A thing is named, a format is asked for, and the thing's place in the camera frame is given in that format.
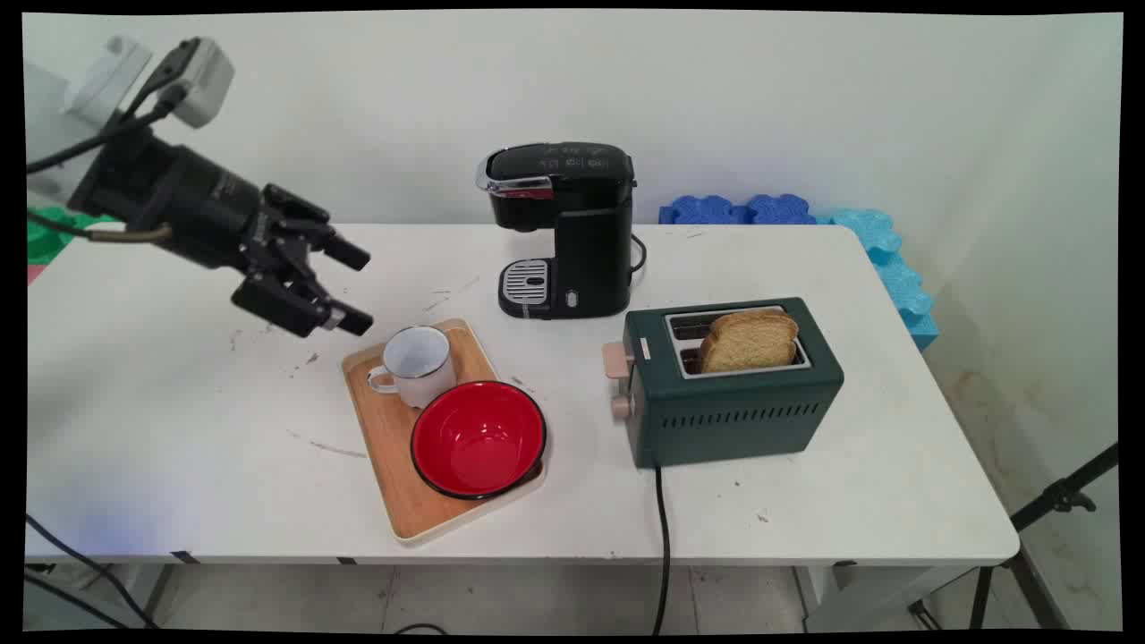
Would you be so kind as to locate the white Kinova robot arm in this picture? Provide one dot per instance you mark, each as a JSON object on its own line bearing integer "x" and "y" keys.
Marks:
{"x": 106, "y": 82}

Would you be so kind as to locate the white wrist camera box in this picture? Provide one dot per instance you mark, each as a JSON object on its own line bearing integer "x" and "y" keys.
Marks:
{"x": 199, "y": 82}

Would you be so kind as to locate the light blue foam mat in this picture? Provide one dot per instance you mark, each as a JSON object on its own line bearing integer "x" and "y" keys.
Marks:
{"x": 894, "y": 268}

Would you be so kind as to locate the dark blue foam mat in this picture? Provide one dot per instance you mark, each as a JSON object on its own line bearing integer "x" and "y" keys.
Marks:
{"x": 733, "y": 210}

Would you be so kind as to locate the beige toaster knob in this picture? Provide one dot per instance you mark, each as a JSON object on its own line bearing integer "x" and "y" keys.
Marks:
{"x": 621, "y": 408}

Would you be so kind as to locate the toasted bread slice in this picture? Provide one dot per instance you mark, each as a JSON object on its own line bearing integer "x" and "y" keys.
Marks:
{"x": 750, "y": 344}

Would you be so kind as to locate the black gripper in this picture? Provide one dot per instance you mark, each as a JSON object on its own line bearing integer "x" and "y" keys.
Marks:
{"x": 179, "y": 201}

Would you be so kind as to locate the red bowl with black rim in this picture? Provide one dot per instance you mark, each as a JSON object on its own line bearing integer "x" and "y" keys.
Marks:
{"x": 479, "y": 438}

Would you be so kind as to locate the green foam mat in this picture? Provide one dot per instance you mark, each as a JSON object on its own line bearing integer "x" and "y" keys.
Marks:
{"x": 54, "y": 234}

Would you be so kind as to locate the white enamel mug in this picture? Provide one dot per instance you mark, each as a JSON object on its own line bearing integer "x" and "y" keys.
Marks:
{"x": 420, "y": 367}

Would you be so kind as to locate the black coffee machine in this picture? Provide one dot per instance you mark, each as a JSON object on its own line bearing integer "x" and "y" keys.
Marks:
{"x": 581, "y": 233}

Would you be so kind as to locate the wooden serving tray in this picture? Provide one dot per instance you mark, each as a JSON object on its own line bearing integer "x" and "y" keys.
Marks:
{"x": 394, "y": 447}

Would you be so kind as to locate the beige toaster lever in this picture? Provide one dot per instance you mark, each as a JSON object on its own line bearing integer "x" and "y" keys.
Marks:
{"x": 615, "y": 360}

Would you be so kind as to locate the black tripod stand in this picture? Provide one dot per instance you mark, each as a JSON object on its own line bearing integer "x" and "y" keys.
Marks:
{"x": 1055, "y": 496}

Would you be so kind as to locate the green two-slot toaster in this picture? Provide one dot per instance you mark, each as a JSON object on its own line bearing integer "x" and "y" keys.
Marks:
{"x": 733, "y": 411}

